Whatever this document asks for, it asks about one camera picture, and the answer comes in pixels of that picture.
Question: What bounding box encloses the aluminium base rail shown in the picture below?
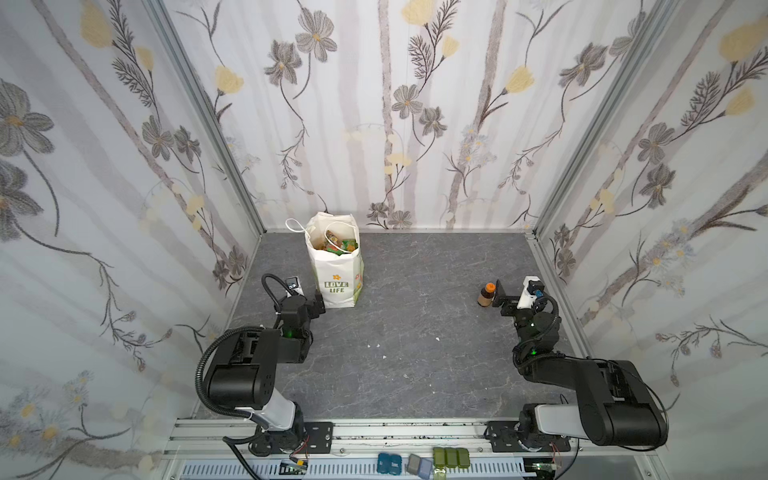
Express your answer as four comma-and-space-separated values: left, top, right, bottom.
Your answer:
157, 418, 669, 479

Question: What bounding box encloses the grey blue case on rail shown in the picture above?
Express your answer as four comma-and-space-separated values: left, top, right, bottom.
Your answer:
405, 454, 433, 480

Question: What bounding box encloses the small brown orange-capped bottle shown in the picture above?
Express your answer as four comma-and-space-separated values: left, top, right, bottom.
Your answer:
477, 283, 496, 308

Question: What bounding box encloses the green corn chips packet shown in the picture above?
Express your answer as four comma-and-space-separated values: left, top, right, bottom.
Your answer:
339, 239, 359, 253

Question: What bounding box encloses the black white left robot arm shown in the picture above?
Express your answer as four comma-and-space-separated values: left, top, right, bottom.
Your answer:
195, 293, 325, 456

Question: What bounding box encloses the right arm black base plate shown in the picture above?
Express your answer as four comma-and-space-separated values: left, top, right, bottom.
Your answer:
483, 421, 572, 453

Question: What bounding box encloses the green case on rail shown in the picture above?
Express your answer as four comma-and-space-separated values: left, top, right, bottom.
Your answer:
432, 447, 471, 470

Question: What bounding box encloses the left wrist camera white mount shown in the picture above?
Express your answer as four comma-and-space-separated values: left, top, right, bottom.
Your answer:
283, 276, 304, 296

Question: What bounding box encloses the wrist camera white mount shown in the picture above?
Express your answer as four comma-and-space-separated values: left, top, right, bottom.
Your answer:
283, 276, 304, 296
517, 276, 545, 310

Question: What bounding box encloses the white floral paper bag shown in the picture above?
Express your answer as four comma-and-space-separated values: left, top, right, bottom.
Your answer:
285, 212, 364, 309

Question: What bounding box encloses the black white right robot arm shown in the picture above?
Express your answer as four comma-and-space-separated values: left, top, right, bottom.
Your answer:
478, 276, 669, 452

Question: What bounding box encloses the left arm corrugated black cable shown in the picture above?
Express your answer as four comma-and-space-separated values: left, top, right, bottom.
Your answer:
194, 272, 301, 480

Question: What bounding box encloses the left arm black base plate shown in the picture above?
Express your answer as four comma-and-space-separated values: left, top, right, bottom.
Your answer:
248, 422, 334, 457

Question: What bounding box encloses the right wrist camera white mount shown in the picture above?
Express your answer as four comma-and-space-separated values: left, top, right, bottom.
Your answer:
517, 276, 545, 310

